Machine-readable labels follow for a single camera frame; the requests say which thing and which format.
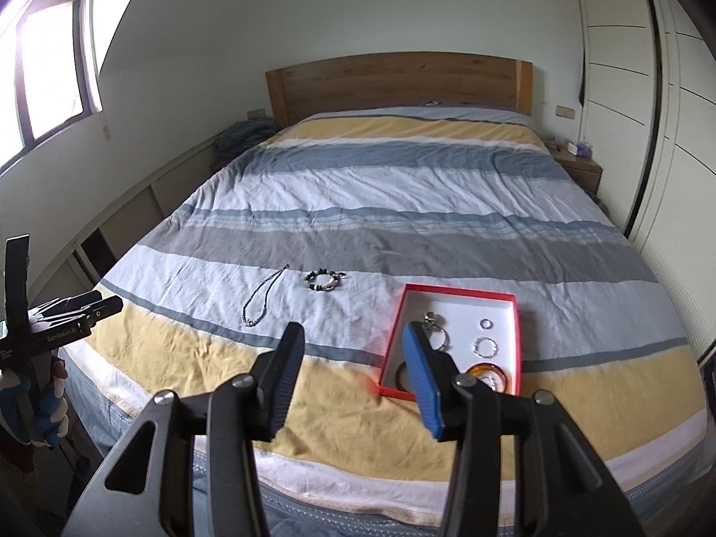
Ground window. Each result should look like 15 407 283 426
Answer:
0 0 104 171

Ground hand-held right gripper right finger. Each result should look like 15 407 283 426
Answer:
404 321 633 537

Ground amber resin bangle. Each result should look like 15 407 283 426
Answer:
467 363 512 394

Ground wooden nightstand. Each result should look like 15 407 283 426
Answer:
545 142 603 196

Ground white wardrobe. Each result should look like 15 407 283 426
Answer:
571 0 716 370

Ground person's left hand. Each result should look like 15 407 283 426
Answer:
0 357 71 449

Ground black white beaded bracelet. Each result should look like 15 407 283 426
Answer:
303 269 348 293

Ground red cardboard box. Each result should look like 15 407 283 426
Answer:
378 284 523 402

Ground wooden headboard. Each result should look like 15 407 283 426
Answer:
265 52 533 129

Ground silver chain necklace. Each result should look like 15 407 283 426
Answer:
242 264 290 327

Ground grey blue folded cloth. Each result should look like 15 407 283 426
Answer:
215 117 279 158

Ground low white wall cabinet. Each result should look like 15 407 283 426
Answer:
0 140 219 320

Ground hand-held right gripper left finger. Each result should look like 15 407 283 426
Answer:
72 321 306 537

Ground bed with striped duvet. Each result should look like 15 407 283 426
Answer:
59 105 706 537

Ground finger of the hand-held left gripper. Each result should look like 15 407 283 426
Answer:
4 235 31 342
28 294 124 329

